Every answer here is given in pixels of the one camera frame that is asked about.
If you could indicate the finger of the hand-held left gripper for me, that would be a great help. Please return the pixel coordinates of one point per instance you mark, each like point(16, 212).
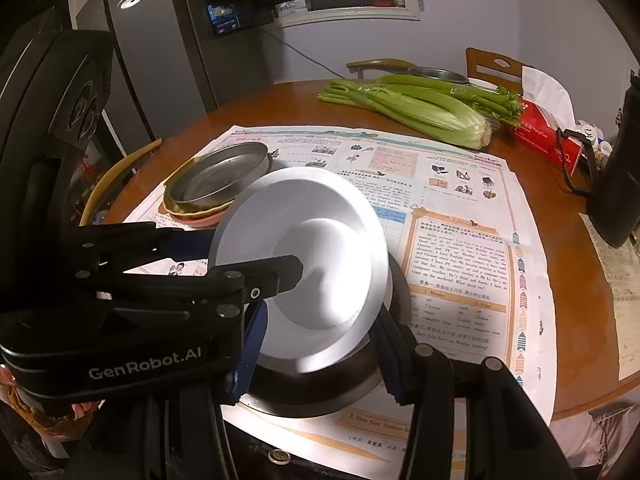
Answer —
point(240, 282)
point(125, 245)

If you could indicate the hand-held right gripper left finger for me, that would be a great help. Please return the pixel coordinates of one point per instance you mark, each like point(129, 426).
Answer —
point(250, 345)

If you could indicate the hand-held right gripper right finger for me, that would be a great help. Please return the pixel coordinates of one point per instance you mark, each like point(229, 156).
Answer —
point(395, 360)

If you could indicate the round metal plate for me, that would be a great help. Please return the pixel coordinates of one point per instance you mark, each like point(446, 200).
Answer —
point(215, 180)

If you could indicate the curved wooden armchair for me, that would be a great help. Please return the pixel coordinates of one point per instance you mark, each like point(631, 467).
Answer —
point(125, 165)
point(375, 65)

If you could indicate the printed newspaper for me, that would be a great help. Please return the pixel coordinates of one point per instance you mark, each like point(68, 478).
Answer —
point(450, 210)

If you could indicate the grey refrigerator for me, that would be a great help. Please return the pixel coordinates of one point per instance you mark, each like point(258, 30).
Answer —
point(165, 60)

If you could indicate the pink clothing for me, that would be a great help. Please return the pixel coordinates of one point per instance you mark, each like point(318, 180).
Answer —
point(600, 440)

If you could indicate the blue box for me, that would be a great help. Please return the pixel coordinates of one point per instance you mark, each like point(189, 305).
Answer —
point(227, 17)

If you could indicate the celery bunch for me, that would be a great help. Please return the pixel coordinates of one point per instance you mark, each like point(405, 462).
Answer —
point(425, 110)

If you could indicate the red tissue box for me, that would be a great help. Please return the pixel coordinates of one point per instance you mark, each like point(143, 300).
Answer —
point(540, 130)

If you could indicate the white flat box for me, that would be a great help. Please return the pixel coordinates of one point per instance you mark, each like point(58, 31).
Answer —
point(292, 7)

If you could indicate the black thermos bottle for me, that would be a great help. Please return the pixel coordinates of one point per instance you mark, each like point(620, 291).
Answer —
point(620, 185)

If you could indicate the small metal dish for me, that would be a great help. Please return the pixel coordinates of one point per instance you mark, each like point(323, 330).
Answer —
point(440, 74)

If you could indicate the small patterned pouch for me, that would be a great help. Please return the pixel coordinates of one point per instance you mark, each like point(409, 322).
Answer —
point(590, 132)

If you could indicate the wooden chair with cutout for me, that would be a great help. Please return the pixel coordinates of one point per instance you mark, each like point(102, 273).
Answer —
point(477, 67)

